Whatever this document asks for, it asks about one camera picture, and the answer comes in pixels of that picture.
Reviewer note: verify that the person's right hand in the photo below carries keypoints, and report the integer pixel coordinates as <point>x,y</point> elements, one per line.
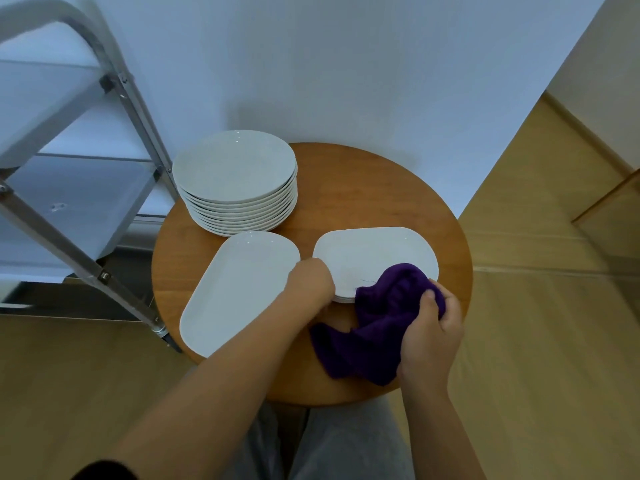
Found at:
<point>430,344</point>

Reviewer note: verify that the person's left hand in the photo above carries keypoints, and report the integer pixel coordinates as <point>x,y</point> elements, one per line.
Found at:
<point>307,282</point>

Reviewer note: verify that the person's left fingers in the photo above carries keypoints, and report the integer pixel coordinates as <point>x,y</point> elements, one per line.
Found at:
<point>327,289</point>

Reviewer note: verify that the person's right thumb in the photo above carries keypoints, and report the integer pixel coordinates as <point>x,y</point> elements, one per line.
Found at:
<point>425,305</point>

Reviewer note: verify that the white oblong plate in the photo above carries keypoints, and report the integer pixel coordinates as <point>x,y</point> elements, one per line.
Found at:
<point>344,299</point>
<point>365,254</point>
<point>235,289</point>

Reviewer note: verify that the purple cleaning cloth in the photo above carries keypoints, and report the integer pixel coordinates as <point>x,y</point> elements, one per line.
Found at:
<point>372,324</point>

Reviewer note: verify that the person's right forearm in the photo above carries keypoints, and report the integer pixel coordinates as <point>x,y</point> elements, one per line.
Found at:
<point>435,434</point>

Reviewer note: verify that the person's left forearm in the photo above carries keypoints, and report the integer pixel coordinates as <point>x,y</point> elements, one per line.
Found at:
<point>225,384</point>

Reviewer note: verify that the stack of round white plates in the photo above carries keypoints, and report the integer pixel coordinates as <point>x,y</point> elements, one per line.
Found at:
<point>235,169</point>

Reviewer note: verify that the grey trousers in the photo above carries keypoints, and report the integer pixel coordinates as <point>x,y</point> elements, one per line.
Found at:
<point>345,444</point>

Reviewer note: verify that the wooden door panel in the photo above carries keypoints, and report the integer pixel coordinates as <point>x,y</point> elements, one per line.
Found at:
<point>612,229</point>

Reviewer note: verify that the grey metal shelf rack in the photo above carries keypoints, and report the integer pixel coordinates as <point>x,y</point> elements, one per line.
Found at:
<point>125,99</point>

